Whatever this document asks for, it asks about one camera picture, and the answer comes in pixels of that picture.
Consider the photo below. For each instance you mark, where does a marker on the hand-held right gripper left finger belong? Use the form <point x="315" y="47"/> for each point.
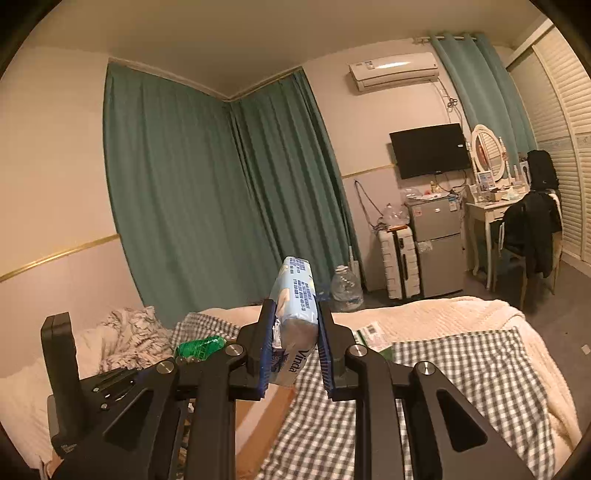
<point x="267" y="350"/>

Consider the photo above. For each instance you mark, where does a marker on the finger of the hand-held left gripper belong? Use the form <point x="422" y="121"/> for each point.
<point x="124" y="378"/>

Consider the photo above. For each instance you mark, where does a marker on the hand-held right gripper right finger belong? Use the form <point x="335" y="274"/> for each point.
<point x="324" y="355"/>

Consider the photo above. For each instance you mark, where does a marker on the light blue tissue pack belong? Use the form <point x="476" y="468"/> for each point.
<point x="295" y="304"/>

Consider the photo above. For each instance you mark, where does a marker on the green snack packet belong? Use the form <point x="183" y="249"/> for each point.
<point x="201" y="347"/>

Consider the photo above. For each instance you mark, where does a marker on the brown cardboard box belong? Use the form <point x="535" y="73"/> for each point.
<point x="265" y="424"/>

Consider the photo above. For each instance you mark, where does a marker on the cream pillow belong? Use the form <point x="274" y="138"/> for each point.
<point x="23" y="392"/>

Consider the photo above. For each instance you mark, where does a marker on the patterned quilt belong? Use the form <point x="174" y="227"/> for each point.
<point x="138" y="337"/>

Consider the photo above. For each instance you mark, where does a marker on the green and white medicine box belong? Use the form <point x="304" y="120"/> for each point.
<point x="376" y="339"/>

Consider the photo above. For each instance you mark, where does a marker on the clear water jug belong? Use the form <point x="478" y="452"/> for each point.
<point x="346" y="288"/>

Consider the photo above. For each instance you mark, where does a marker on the white suitcase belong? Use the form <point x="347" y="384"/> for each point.
<point x="399" y="263"/>

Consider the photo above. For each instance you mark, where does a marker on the cream fleece blanket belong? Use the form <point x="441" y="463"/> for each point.
<point x="438" y="314"/>

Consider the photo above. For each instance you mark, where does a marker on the checkered bed sheet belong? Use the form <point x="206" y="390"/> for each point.
<point x="461" y="369"/>

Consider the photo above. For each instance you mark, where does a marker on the silver mini fridge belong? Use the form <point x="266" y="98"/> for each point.
<point x="436" y="249"/>

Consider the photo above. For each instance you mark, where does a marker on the clear plastic bag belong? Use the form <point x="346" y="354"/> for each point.
<point x="395" y="216"/>

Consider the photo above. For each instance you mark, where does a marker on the teal curtain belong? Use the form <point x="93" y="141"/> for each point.
<point x="480" y="83"/>
<point x="166" y="184"/>
<point x="286" y="175"/>

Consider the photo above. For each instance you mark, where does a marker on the cream chair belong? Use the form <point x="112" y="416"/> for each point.
<point x="510" y="277"/>

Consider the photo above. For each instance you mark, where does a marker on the white dressing table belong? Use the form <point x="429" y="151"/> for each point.
<point x="482" y="207"/>

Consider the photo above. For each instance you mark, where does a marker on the chair with black jacket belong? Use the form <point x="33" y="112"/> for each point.
<point x="531" y="230"/>

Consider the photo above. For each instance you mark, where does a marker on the paper scrap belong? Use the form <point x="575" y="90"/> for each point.
<point x="585" y="349"/>

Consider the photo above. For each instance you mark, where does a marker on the white oval mirror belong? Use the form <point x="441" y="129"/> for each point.
<point x="489" y="150"/>

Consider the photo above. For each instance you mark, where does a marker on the black hooded coat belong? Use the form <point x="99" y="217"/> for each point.
<point x="542" y="168"/>

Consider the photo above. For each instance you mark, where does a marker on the white air conditioner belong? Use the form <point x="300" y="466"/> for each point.
<point x="392" y="71"/>

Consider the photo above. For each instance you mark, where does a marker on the white louvred wardrobe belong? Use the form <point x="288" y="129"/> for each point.
<point x="563" y="115"/>

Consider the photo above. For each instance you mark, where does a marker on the black wall television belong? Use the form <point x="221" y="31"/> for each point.
<point x="429" y="150"/>

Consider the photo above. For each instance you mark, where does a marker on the small photo frame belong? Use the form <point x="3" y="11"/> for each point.
<point x="485" y="179"/>

